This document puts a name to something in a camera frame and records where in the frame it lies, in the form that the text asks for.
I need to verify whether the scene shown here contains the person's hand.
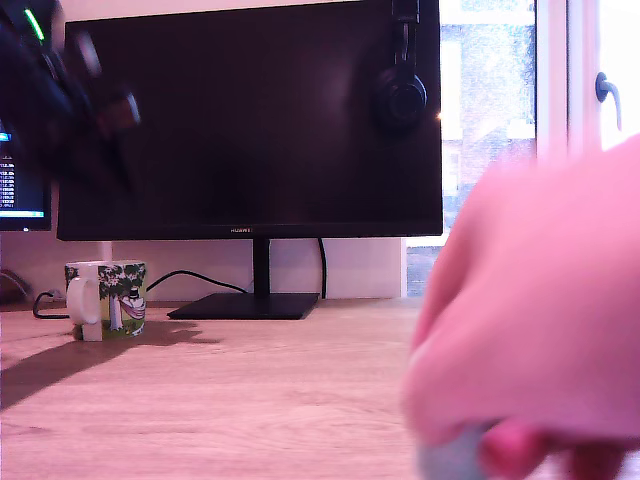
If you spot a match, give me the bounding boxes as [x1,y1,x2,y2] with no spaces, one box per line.
[402,132,640,480]

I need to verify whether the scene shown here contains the monitor showing text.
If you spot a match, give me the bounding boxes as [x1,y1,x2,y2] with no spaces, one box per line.
[0,117,53,232]

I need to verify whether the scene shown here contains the black Huawei monitor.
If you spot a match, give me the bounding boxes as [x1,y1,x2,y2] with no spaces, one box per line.
[55,0,445,321]

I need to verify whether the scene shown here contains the white mug with green print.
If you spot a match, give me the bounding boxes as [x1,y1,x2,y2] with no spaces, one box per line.
[64,259,149,344]

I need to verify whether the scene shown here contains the black headphones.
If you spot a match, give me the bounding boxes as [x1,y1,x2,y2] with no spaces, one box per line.
[369,0,429,134]

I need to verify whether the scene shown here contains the black cable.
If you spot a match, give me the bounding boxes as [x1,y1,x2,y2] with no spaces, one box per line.
[32,269,250,320]
[317,237,329,300]

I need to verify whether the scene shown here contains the white window frame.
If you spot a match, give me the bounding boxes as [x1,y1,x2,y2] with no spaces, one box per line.
[533,0,640,166]

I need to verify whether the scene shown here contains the grey window handle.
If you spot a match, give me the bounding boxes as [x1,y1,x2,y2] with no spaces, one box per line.
[594,71,623,132]

